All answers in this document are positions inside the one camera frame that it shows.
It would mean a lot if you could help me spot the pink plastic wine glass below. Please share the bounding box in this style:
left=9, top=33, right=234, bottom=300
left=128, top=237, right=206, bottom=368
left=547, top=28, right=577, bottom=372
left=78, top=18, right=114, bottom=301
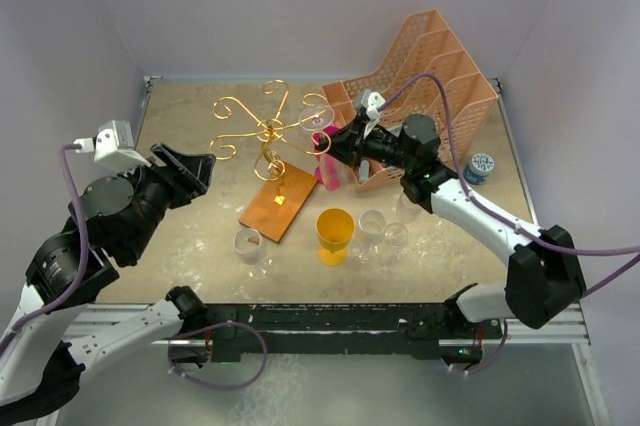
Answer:
left=315, top=154, right=349, bottom=192

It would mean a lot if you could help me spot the clear wine glass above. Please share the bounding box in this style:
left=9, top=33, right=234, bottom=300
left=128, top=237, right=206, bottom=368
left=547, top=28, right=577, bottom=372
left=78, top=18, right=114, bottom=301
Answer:
left=233, top=228, right=273, bottom=280
left=351, top=210, right=387, bottom=263
left=385, top=193, right=423, bottom=249

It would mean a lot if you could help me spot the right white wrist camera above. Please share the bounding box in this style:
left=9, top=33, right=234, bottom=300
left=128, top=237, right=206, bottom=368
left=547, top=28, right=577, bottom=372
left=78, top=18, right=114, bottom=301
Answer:
left=354, top=89, right=386, bottom=138

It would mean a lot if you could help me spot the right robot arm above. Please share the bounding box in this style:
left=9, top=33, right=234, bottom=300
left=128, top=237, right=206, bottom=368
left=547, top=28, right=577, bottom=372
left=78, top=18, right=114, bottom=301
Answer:
left=314, top=113, right=586, bottom=337

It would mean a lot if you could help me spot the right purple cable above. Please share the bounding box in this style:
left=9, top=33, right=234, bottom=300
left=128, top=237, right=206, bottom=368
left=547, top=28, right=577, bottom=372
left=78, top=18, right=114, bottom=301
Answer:
left=379, top=73, right=640, bottom=297

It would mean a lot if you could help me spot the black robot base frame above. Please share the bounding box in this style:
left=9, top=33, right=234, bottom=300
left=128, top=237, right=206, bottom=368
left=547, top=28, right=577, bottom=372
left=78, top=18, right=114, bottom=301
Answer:
left=165, top=286, right=503, bottom=364

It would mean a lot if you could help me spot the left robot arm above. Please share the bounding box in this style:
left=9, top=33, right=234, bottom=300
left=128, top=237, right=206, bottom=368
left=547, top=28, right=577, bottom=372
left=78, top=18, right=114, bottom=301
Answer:
left=1, top=143, right=216, bottom=425

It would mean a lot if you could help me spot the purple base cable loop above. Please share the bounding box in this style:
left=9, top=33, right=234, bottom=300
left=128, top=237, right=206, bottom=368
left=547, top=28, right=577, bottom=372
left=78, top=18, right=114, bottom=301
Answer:
left=167, top=319, right=269, bottom=390

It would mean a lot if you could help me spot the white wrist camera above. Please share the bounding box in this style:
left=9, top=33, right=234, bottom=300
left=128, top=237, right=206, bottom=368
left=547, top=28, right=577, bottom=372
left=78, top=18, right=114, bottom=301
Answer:
left=354, top=89, right=386, bottom=138
left=73, top=120, right=151, bottom=173

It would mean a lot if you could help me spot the blue white round tin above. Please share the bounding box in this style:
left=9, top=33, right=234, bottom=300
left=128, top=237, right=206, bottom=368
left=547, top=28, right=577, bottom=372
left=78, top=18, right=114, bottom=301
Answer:
left=463, top=153, right=495, bottom=185

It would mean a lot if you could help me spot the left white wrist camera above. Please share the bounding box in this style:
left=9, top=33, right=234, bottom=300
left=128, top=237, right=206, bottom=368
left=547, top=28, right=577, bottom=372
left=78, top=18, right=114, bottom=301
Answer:
left=73, top=120, right=151, bottom=173

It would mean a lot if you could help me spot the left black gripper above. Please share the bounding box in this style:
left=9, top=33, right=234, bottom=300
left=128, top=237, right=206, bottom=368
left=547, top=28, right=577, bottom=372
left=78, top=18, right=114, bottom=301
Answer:
left=118, top=142, right=216, bottom=260

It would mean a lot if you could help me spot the yellow plastic wine glass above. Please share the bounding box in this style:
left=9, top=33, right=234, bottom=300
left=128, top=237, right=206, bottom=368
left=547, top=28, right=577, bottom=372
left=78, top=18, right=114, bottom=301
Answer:
left=316, top=208, right=355, bottom=267

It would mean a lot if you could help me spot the orange plastic file organizer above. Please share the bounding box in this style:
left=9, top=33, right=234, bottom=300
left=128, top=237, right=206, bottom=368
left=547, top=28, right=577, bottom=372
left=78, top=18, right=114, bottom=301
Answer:
left=322, top=9, right=498, bottom=192

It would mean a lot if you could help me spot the light blue small bottle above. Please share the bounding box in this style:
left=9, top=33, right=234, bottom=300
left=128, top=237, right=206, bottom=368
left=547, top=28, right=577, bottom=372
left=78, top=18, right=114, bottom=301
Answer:
left=358, top=159, right=371, bottom=184

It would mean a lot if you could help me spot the gold wire wine glass rack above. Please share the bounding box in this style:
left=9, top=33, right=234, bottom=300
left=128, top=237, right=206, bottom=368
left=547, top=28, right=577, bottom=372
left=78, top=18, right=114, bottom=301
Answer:
left=209, top=79, right=330, bottom=244

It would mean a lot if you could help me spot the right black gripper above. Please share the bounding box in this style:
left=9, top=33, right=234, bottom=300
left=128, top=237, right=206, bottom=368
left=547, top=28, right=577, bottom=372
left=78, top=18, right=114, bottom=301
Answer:
left=317, top=113, right=414, bottom=171

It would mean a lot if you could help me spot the clear champagne flute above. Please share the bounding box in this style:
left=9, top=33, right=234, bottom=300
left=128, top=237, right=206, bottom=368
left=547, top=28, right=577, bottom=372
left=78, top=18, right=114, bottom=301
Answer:
left=297, top=104, right=351, bottom=192

